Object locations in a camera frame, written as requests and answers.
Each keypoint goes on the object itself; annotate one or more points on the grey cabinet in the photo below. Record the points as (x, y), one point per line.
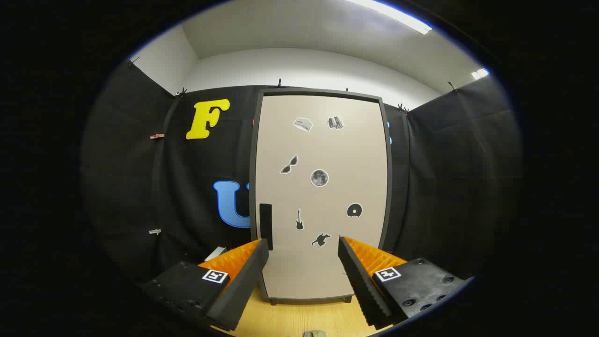
(323, 92)

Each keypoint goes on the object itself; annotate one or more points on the black backdrop cloth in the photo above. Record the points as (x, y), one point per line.
(126, 164)

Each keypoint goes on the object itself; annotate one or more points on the green item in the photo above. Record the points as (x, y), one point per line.
(314, 333)

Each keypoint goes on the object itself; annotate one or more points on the green book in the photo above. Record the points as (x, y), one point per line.
(216, 253)

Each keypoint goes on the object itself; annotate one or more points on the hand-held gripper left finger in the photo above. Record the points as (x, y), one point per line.
(243, 285)

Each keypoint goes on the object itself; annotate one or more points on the long ceiling light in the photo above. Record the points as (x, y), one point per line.
(402, 18)

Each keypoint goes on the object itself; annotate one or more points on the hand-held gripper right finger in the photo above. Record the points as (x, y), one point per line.
(360, 285)

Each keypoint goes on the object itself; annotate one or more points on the small ceiling light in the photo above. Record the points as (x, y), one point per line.
(479, 73)

